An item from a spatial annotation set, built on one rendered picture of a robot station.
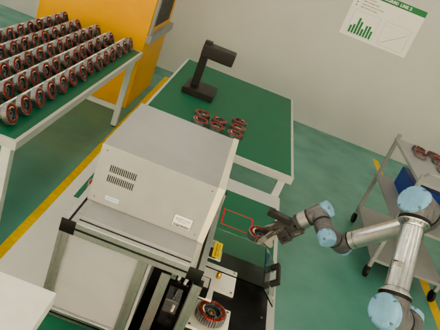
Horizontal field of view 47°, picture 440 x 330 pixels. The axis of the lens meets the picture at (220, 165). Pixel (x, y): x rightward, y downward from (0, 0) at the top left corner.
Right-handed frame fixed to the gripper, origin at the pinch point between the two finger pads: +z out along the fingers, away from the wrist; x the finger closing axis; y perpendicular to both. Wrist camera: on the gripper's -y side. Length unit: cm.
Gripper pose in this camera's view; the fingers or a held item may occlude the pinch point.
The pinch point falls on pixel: (258, 235)
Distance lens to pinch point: 230.9
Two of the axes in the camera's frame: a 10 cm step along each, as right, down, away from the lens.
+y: 5.2, 8.3, 1.7
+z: -8.2, 4.4, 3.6
